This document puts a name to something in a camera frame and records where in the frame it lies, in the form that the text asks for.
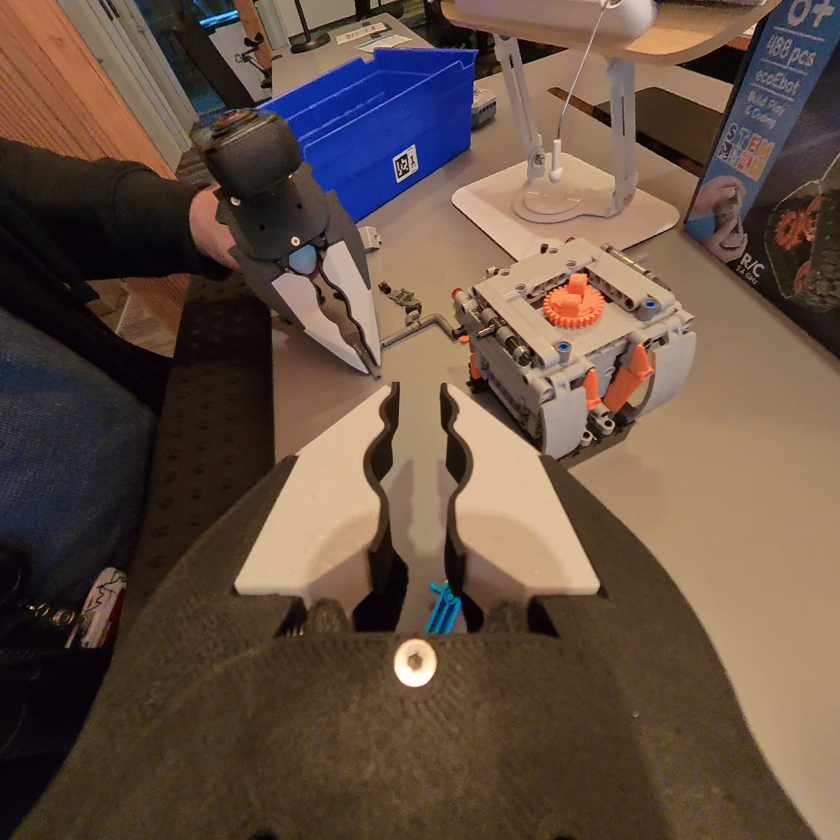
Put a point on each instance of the black round-base stand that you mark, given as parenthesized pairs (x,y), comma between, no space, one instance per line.
(310,43)

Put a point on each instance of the white device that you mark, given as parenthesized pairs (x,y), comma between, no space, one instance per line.
(544,16)

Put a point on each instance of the light grey curved toy panel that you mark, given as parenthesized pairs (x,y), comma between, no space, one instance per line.
(369,238)

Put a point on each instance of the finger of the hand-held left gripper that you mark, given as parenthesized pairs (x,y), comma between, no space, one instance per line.
(308,308)
(354,289)

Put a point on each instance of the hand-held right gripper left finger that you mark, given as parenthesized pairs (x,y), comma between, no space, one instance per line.
(308,525)

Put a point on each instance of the person's left hand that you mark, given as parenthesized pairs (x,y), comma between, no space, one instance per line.
(208,226)

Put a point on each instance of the person's left forearm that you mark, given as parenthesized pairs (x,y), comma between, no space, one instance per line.
(98,210)

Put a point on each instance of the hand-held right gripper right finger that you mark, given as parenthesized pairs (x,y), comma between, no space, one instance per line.
(525,525)

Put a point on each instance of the white stand with flat base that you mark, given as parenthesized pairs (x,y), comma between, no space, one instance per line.
(630,216)

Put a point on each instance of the dark printed toy kit box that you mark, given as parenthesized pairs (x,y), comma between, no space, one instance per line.
(774,197)

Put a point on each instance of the light wooden board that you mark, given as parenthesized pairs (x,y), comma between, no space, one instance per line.
(689,33)

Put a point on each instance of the dark perforated pad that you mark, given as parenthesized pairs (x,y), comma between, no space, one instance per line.
(216,407)

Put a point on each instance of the grey orange toy block model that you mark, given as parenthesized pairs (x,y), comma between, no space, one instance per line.
(590,367)

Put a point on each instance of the grey bent toy tube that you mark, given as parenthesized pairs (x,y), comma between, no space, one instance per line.
(420,328)

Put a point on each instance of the white paper sheet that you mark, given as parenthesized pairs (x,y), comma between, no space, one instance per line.
(364,34)

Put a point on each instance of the empty blue labelled bin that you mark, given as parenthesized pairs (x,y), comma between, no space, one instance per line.
(367,131)

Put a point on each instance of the blue plastic toy wrench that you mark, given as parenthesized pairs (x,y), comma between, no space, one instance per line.
(443,610)

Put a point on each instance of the clear plastic holder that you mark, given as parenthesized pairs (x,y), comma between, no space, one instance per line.
(551,203)

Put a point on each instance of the small grey toy block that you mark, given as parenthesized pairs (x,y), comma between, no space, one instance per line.
(484,108)

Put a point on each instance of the printed white red card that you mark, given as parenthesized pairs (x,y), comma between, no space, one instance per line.
(102,607)

